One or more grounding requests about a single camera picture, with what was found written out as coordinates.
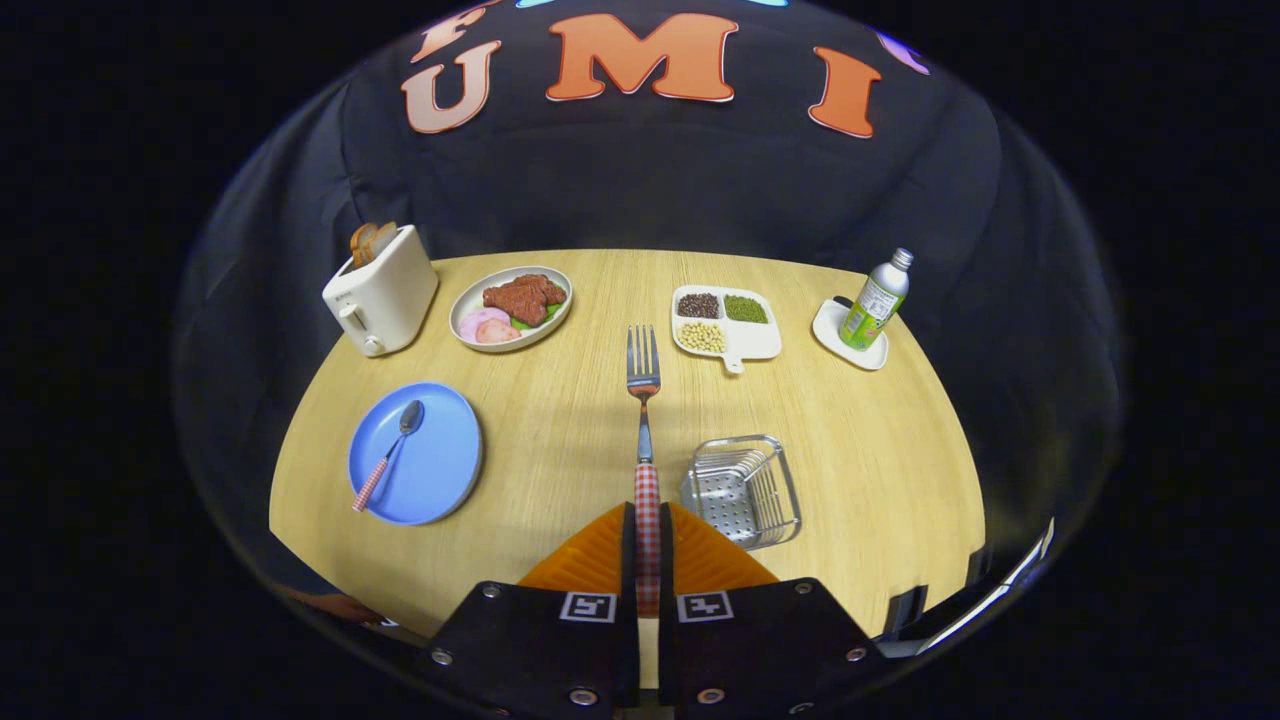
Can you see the metal bottle with green label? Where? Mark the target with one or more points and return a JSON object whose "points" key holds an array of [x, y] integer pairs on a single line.
{"points": [[870, 310]]}

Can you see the brown meat steak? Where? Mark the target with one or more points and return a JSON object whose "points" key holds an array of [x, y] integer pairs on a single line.
{"points": [[525, 295]]}

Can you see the small white coaster dish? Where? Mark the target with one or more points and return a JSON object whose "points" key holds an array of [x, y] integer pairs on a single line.
{"points": [[828, 335]]}

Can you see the pale pink ham slice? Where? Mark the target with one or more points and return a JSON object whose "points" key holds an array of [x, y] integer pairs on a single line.
{"points": [[480, 320]]}

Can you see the brown bread slice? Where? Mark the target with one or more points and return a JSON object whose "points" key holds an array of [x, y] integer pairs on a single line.
{"points": [[384, 237], [361, 245]]}

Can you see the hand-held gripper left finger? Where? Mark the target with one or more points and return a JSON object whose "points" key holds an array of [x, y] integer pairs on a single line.
{"points": [[540, 650]]}

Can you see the pile of yellow soybeans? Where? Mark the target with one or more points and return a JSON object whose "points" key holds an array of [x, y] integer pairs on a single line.
{"points": [[703, 336]]}

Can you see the white toaster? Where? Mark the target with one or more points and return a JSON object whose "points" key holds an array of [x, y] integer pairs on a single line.
{"points": [[385, 295]]}

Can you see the green lettuce leaf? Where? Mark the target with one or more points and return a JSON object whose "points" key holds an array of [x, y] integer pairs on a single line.
{"points": [[548, 315]]}

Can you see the blue round plate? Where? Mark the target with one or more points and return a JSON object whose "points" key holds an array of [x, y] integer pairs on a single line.
{"points": [[435, 460]]}

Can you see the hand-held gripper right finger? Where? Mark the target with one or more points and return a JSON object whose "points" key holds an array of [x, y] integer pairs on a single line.
{"points": [[760, 640]]}

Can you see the white oval plate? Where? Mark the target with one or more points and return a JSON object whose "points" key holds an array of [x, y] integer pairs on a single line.
{"points": [[465, 300]]}

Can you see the salmon pink ham slice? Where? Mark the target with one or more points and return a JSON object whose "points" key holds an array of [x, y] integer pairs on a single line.
{"points": [[500, 333]]}

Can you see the white divided dish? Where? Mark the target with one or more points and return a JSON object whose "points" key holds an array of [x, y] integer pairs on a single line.
{"points": [[755, 340]]}

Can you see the pile of dark beans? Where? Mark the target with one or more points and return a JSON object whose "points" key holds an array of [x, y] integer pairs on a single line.
{"points": [[698, 305]]}

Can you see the pile of green beans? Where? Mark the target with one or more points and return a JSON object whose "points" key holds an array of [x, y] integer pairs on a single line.
{"points": [[746, 309]]}

